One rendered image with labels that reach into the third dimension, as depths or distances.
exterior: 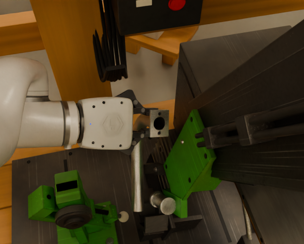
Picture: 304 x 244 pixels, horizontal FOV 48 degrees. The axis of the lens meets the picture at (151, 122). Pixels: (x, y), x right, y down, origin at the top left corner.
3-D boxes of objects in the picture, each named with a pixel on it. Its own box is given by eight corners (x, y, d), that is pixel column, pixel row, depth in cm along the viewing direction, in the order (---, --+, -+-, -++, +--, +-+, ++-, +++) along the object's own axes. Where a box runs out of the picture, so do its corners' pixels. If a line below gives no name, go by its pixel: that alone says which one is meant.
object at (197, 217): (192, 237, 94) (204, 223, 87) (161, 242, 90) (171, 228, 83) (171, 168, 107) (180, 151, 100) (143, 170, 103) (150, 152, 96)
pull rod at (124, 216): (127, 212, 91) (126, 203, 86) (130, 222, 90) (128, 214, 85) (107, 217, 90) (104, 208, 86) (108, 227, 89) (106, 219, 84)
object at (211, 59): (282, 152, 106) (328, 73, 79) (188, 172, 102) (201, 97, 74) (258, 106, 117) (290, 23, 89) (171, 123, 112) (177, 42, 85)
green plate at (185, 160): (208, 204, 80) (249, 155, 65) (175, 208, 77) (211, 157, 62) (193, 163, 86) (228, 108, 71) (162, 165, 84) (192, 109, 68)
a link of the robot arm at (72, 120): (64, 153, 60) (81, 152, 61) (65, 102, 59) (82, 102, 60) (56, 144, 68) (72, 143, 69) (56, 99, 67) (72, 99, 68)
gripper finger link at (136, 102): (133, 115, 68) (164, 115, 70) (134, 99, 67) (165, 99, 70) (128, 114, 70) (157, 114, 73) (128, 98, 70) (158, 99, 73)
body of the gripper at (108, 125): (75, 154, 62) (134, 151, 66) (76, 97, 60) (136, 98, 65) (68, 146, 68) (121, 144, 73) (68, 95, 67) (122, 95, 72)
